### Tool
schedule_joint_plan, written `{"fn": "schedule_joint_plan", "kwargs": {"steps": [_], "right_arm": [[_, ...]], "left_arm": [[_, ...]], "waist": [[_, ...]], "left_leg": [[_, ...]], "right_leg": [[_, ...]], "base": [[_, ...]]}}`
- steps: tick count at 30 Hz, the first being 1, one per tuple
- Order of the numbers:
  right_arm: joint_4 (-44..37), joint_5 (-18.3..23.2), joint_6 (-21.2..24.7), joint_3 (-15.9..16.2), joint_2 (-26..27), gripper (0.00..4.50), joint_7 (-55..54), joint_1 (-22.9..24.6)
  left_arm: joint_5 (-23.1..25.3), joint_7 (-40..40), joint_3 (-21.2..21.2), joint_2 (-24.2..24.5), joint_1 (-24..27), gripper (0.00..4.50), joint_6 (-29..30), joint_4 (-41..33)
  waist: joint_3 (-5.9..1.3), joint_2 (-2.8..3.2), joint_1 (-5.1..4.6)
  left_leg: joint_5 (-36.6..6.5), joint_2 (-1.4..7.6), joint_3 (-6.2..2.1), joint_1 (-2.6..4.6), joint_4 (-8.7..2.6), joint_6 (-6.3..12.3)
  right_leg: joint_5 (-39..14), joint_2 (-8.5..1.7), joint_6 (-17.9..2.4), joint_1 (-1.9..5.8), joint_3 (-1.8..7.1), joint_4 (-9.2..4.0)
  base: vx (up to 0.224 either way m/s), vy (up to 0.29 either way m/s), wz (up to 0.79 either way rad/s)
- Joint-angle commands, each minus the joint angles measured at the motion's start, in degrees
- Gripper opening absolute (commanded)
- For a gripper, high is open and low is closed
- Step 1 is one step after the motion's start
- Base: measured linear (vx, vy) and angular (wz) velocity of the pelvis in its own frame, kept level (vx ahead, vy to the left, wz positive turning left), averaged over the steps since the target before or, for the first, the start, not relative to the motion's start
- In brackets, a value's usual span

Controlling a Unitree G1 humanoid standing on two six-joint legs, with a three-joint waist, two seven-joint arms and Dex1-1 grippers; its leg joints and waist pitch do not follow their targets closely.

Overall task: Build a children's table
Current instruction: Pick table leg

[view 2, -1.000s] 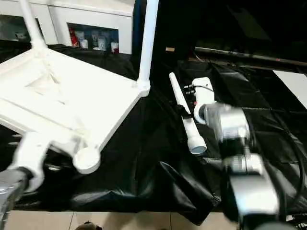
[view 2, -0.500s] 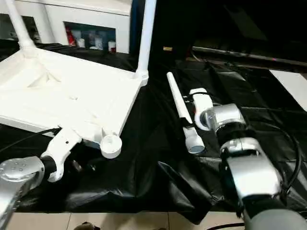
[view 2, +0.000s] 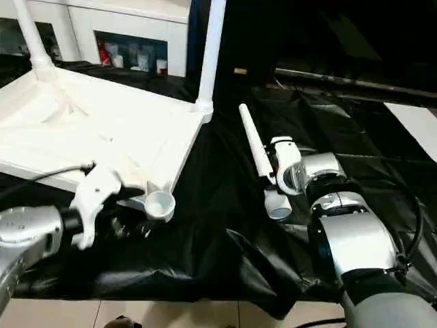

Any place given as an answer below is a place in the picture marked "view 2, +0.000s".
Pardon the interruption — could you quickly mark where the white plastic table leg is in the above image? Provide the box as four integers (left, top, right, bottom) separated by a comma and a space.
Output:
15, 0, 57, 83
238, 103, 293, 220
196, 0, 228, 113

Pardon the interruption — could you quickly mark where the white plastic table top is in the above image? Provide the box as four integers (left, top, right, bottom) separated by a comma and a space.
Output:
0, 61, 215, 223

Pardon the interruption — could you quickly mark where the black plastic mat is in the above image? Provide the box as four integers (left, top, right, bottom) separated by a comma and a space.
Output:
0, 59, 437, 318

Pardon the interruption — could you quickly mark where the dark metal rod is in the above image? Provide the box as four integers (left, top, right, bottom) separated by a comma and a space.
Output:
275, 68, 437, 95

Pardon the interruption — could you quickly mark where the white flat board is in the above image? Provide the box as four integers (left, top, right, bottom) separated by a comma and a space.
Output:
382, 101, 437, 165

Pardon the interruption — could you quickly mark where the white glass-door cabinet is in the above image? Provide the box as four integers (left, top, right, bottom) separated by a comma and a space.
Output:
0, 0, 192, 78

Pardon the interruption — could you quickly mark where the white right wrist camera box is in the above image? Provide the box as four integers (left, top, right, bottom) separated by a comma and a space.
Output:
269, 135, 308, 196

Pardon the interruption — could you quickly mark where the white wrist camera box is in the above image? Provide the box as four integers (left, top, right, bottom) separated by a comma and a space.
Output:
269, 135, 308, 196
70, 163, 124, 250

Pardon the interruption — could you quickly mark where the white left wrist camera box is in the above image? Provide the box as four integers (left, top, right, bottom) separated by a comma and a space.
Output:
70, 163, 124, 250

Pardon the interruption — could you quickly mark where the black left wrist camera cable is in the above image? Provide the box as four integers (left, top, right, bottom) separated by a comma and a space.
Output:
32, 163, 96, 182

